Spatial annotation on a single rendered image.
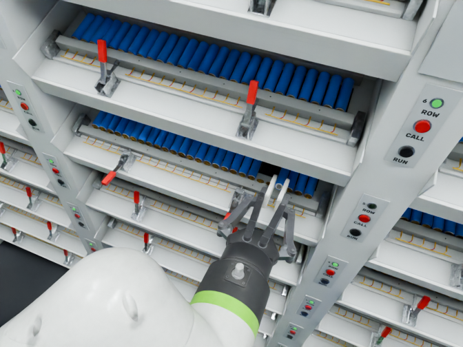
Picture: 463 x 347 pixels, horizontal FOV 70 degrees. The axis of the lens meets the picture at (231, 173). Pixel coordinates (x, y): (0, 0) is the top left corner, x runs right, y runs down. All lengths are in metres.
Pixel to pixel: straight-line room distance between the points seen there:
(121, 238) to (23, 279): 0.75
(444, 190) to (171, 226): 0.62
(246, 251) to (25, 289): 1.40
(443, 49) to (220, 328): 0.38
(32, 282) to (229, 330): 1.44
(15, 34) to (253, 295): 0.58
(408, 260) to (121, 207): 0.70
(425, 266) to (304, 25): 0.50
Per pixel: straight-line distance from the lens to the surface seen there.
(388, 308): 0.90
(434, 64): 0.43
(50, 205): 1.28
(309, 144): 0.55
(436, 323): 0.94
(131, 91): 0.64
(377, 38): 0.43
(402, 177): 0.53
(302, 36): 0.43
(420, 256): 0.74
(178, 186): 0.73
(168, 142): 0.76
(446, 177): 0.59
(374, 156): 0.51
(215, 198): 0.70
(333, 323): 1.05
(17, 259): 1.86
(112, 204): 0.97
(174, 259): 1.07
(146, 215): 0.93
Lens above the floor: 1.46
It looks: 47 degrees down
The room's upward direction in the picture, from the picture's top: 6 degrees clockwise
